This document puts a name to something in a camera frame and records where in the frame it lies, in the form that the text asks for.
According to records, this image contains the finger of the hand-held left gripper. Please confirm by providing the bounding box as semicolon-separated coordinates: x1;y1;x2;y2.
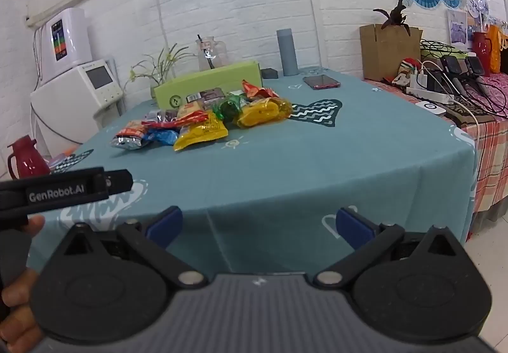
103;169;134;195

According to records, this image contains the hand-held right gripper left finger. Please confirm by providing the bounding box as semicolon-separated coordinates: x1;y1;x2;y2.
63;207;210;291

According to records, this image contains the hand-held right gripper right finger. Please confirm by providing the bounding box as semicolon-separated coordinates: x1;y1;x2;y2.
313;207;457;290

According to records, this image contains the green cardboard box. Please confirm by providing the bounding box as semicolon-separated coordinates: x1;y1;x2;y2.
153;61;263;109

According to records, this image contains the yellow transparent snack bag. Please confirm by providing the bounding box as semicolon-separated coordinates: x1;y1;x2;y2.
234;97;293;128

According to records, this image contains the person's left hand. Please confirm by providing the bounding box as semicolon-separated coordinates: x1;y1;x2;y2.
0;216;45;353

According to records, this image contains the dark red thermos jug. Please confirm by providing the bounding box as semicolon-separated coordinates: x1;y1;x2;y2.
7;134;51;180

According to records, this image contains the silver orange snack packet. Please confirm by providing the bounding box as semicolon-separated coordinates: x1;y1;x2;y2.
110;120;151;150

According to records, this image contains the blue snack packet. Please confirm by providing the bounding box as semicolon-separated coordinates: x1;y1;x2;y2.
147;127;179;146

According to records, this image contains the clear packet dark red filling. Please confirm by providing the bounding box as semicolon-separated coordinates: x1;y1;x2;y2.
145;109;179;123

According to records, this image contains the long red snack packet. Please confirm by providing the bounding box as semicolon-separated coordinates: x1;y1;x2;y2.
142;111;209;129

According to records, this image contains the white water dispenser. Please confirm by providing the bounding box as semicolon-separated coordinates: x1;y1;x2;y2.
31;58;125;157

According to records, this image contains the teal patterned tablecloth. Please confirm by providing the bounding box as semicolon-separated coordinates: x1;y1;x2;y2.
26;66;477;278

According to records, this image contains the yellow flower plant in vase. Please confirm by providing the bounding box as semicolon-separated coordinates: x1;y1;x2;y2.
123;44;197;97

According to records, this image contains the dark brown snack packet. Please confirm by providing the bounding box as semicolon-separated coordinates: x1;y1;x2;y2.
186;87;226;105

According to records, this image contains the smartphone in red case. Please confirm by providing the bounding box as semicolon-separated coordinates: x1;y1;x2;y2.
303;74;341;90

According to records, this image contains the white power strip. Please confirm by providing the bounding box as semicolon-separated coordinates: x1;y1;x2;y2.
405;85;455;105

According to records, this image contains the black straw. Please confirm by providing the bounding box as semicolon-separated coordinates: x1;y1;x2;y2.
197;34;217;70

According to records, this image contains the glass pitcher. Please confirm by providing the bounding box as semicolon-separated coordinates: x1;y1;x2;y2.
195;35;229;71

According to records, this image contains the red green patterned pouch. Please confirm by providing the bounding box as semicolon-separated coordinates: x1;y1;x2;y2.
391;57;423;85

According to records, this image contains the brown cardboard box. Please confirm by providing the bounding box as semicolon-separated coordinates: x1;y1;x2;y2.
359;24;423;81

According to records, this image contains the grey cylindrical bottle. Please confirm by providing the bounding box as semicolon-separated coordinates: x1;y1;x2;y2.
277;29;299;77

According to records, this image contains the black charging device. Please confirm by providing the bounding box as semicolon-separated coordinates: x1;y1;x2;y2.
464;56;485;78
440;55;463;78

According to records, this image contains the purple leafed plant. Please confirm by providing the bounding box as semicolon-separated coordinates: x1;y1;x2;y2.
373;0;411;36

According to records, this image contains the bright red jug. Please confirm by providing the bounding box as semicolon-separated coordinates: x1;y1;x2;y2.
472;31;492;67

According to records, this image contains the orange bag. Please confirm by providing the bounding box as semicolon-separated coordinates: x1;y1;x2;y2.
487;24;508;73

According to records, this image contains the wall photo print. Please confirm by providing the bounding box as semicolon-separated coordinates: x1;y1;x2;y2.
447;9;469;44

